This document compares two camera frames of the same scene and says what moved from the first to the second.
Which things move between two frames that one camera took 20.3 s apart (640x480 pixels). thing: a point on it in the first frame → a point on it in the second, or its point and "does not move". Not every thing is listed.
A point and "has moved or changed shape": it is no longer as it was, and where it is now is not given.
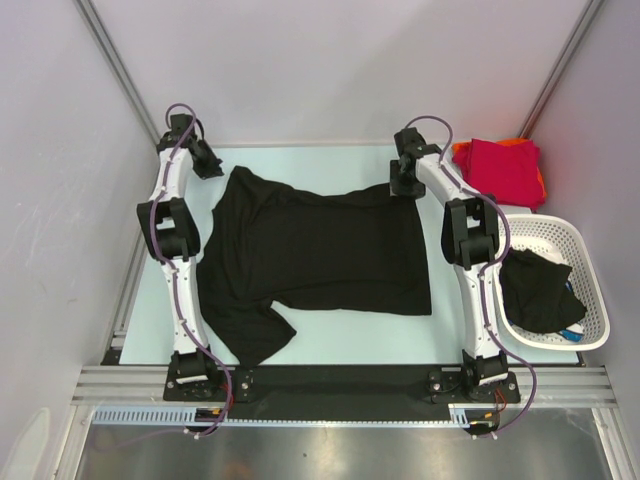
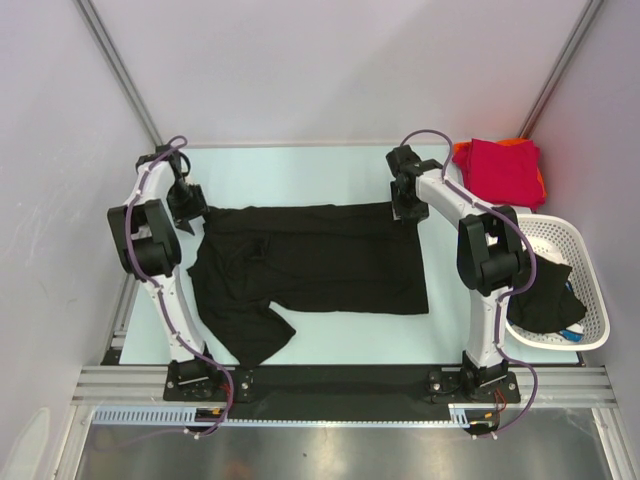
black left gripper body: [207, 164] → [186, 199]
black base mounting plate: [343, 387] does not move
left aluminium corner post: [102, 34] does not move
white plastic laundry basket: [561, 239] does not move
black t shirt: [270, 244] has moved or changed shape
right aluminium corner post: [561, 70] does not move
